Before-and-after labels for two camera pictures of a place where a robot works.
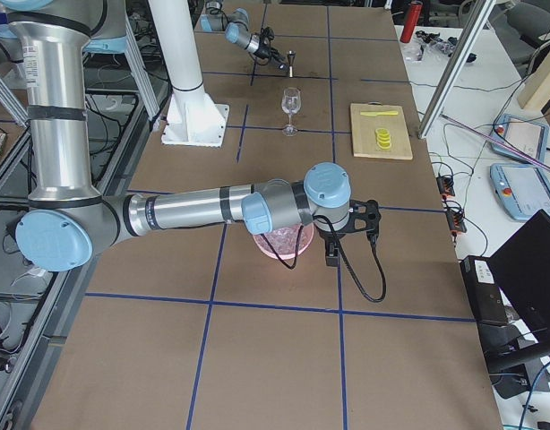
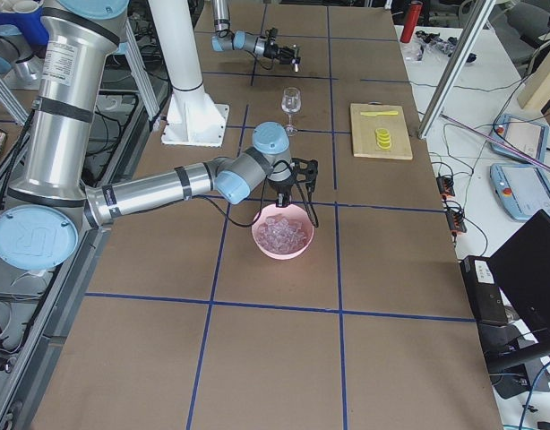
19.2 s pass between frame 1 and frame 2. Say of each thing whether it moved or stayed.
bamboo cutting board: stayed
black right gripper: moved
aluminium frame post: stayed
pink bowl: stayed
